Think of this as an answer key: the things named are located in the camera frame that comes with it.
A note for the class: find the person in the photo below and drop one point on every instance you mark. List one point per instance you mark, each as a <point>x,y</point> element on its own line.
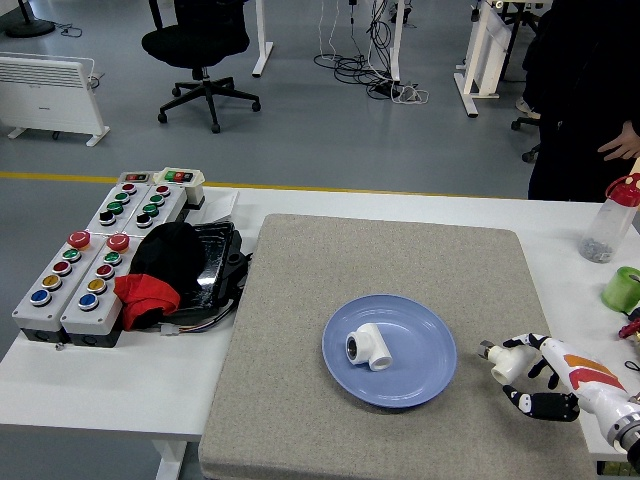
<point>575,100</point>

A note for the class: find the black plastic tray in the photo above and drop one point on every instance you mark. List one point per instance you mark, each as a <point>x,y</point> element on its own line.
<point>215,265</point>

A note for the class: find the white paper sheet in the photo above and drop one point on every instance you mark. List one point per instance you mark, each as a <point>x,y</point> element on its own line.
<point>220,205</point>

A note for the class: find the grey five-button control box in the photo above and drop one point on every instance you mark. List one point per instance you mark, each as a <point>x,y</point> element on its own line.
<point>30,317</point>
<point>80,320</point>

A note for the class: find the power strip with plugs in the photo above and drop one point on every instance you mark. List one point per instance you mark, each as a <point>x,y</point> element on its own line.
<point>407,94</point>

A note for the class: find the white shoe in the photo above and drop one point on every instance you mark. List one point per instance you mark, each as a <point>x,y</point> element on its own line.
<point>526,106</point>

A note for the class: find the white table leg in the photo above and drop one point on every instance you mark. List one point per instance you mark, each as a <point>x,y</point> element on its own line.
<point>170,460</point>

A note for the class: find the grey four-button control box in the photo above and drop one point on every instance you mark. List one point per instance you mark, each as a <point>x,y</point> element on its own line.
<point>102,202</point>
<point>167,210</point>

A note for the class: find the black cloth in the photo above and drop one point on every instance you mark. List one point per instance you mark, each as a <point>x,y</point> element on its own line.
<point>170,255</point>

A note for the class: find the blue round plate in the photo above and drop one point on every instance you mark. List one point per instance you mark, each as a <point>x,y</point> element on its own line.
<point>420,360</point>

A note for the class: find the white panel heater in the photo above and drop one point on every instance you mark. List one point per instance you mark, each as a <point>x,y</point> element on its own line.
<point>45,95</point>

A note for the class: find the clear bottle red cap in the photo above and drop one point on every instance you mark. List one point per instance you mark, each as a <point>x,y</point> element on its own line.
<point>607,225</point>

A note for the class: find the person's hand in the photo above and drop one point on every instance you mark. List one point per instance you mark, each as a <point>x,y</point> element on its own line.
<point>627,145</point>

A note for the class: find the black office chair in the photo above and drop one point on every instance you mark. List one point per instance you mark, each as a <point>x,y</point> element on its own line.
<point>200,40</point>

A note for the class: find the red cloth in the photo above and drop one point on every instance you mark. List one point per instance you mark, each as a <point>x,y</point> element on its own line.
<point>145,297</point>

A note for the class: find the white desk frame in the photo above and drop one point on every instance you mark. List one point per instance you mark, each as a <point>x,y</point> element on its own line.
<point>482,50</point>

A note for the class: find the white elbow pipe fitting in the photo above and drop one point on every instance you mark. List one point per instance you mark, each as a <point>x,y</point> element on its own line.
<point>372,345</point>

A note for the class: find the grey-brown table mat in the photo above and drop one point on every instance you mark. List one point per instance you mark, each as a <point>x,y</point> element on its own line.
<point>310,280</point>

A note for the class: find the small grey switch box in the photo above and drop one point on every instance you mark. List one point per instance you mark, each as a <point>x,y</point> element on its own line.
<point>136,177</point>

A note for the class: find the black stand base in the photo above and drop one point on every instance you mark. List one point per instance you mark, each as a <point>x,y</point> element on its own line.
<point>30,26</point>

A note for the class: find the white tee pipe fitting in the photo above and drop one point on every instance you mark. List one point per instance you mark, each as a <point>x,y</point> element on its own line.
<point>510,362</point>

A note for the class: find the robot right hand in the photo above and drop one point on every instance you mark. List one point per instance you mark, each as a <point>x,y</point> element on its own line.
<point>585,370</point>

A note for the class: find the black chair base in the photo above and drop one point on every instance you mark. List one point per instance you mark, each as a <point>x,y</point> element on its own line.
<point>529,150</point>

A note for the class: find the cream green-red switch box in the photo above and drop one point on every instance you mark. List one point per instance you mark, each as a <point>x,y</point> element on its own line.
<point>192,192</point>

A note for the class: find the red clip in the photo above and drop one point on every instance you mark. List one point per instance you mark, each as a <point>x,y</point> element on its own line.
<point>631,327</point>

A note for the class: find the white desk leg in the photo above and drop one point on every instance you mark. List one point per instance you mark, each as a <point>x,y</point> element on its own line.
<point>397,40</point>
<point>262,45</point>

